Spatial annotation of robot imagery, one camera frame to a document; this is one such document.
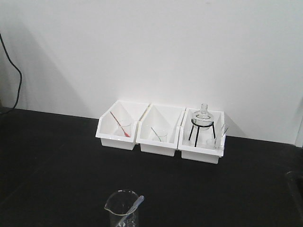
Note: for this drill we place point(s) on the clear plastic dropper pipette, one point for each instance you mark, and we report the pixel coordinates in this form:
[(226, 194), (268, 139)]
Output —
[(135, 205)]

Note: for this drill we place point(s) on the small beaker in left bin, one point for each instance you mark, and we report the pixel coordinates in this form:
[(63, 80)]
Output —
[(125, 128)]

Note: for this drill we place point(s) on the clear glass beaker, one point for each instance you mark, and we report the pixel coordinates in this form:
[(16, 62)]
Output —
[(118, 205)]

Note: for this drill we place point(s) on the left white storage bin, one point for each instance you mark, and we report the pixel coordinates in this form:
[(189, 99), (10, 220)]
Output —
[(107, 129)]

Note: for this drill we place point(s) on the small beaker in bin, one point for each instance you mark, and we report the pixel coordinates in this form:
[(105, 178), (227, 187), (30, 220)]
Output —
[(211, 142), (161, 135), (125, 128)]

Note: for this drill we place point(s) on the small beaker in middle bin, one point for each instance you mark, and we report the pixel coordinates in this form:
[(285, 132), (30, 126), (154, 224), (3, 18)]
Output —
[(161, 135)]

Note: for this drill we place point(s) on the middle white storage bin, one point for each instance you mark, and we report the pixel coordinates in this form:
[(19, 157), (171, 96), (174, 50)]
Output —
[(164, 117)]

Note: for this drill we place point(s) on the black metal tripod stand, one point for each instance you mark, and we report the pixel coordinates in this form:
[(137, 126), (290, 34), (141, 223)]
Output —
[(199, 126)]

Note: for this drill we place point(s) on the clear glass rods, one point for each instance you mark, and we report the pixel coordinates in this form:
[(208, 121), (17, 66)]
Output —
[(219, 138)]

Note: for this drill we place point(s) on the clear glass alcohol lamp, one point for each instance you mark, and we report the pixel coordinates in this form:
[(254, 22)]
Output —
[(203, 118)]

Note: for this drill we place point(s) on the small beaker in right bin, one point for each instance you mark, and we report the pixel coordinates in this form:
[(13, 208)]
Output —
[(211, 142)]

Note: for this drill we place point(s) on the right white storage bin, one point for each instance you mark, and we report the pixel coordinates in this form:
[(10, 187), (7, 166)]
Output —
[(201, 152)]

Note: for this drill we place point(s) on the white storage bin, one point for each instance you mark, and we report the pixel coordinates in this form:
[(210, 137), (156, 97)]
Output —
[(164, 117), (201, 152), (107, 129)]

